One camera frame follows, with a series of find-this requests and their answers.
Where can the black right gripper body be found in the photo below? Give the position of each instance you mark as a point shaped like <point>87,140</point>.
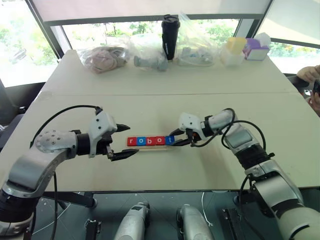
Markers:
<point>194,137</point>

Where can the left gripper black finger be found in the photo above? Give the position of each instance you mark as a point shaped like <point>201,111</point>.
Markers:
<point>123,154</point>
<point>122,128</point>

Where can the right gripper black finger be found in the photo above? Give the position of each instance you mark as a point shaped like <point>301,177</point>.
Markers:
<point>178,131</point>
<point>183,143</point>

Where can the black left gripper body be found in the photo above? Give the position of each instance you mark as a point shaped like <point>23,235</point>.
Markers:
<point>103,147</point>

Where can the blue letter tile t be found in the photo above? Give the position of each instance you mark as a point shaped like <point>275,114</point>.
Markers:
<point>169,140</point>

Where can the red letter tile o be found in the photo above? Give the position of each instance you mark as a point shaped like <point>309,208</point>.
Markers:
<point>160,140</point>

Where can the wooden letter tray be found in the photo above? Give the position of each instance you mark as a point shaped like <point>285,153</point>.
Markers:
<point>155,149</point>

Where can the red letter tile b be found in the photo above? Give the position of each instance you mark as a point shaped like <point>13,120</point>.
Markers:
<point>150,141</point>

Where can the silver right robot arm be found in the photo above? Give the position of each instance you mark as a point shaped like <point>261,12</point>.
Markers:
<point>275,192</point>

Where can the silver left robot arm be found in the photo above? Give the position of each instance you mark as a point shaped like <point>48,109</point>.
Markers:
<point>37,162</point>

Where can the red letter tile r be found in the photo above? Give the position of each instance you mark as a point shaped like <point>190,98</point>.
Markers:
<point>131,141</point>

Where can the blue letter tile o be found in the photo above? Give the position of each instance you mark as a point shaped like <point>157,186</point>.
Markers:
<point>141,141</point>

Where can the silver rounded robot leg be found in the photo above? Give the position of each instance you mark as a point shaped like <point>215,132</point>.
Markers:
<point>193,222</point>
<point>132,222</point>

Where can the black table foot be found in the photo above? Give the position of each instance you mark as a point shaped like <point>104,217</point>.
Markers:
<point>243,198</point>
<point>75,198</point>

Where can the plastic bag with pink cloth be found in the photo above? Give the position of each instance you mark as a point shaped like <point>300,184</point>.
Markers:
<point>103,60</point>

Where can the grey plastic toy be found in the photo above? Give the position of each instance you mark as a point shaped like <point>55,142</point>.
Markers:
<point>152,63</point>

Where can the clear crumpled plastic bag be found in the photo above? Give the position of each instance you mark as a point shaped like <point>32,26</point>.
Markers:
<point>142,46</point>

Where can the tall clear bag with items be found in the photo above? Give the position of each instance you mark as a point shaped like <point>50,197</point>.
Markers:
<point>197,48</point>

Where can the white square container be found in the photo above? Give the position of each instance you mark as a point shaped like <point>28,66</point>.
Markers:
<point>231,59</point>

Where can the black travel tumbler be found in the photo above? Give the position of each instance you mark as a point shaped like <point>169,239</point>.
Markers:
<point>170,37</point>

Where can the yellow cup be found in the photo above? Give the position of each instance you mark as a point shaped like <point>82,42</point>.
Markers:
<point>236,45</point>

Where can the black office chair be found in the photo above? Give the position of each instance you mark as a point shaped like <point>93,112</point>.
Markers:
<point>10,107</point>

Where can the purple tissue box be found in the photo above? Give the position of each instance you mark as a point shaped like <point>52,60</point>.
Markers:
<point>257,52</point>

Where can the wide white roller blind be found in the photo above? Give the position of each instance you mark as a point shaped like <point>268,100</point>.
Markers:
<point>150,8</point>

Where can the seated bystander person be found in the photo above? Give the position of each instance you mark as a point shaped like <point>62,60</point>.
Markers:
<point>311,73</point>

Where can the narrow white roller blind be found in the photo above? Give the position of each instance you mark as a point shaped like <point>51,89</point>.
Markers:
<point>292,21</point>

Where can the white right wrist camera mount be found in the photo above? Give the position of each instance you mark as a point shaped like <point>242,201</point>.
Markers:
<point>190,121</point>

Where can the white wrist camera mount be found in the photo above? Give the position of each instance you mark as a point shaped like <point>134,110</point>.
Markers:
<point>190,121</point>
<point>100,125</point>

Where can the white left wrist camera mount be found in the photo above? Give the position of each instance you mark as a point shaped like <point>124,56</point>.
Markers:
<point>100,125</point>

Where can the black floor bracket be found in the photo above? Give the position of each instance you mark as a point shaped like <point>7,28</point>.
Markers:
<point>231,225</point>
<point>93,230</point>

